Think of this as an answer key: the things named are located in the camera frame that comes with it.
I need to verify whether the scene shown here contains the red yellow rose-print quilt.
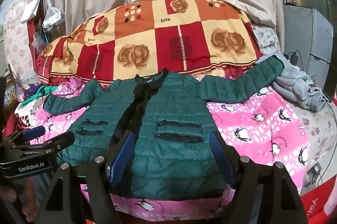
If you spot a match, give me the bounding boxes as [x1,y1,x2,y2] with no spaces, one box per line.
[36,0,264,82]

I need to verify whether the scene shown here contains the white refrigerator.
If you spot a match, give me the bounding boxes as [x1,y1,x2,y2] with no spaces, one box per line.
[283,4,335,94]

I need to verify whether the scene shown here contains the green knitted cloth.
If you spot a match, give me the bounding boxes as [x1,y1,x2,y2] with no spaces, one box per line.
[21,85,57,106]

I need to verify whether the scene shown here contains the green puffer jacket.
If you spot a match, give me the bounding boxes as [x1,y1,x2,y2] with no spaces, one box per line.
[43,55,285,199]

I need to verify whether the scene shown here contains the white plastic bag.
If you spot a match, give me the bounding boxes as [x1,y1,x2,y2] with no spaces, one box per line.
[42,6,65,35]

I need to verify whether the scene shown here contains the black charger with cable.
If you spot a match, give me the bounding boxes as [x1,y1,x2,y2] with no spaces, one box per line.
[286,51,300,65]

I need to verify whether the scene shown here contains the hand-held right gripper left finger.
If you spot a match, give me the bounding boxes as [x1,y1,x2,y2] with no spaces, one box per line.
[39,130,137,224]

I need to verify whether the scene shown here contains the pink penguin-print blanket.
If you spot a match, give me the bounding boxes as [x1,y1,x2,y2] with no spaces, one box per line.
[14,76,310,222]

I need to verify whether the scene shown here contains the purple cloth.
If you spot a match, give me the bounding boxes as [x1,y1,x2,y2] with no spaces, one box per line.
[16,83,50,104]

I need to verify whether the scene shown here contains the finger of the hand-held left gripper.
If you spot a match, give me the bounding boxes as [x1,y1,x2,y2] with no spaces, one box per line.
[26,132,76,159]
[3,126,46,147]

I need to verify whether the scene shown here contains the person's left hand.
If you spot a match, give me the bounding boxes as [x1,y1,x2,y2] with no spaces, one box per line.
[0,179,37,220]

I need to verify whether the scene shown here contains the black power adapter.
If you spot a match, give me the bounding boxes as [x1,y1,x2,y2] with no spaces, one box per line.
[306,162,323,185]

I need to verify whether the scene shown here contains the red cloth with white print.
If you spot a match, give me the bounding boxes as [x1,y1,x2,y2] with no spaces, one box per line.
[300,182,337,224]

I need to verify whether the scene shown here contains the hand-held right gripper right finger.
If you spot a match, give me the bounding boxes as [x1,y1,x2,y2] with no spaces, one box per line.
[209,131,308,224]

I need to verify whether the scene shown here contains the grey sweatpants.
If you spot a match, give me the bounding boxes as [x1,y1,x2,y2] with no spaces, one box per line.
[272,54,329,112]

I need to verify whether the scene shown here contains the white paper bag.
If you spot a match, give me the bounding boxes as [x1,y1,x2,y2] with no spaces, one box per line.
[20,0,40,24]

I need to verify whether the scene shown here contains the white floral bed sheet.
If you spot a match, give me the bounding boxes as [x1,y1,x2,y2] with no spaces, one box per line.
[250,22,337,188]

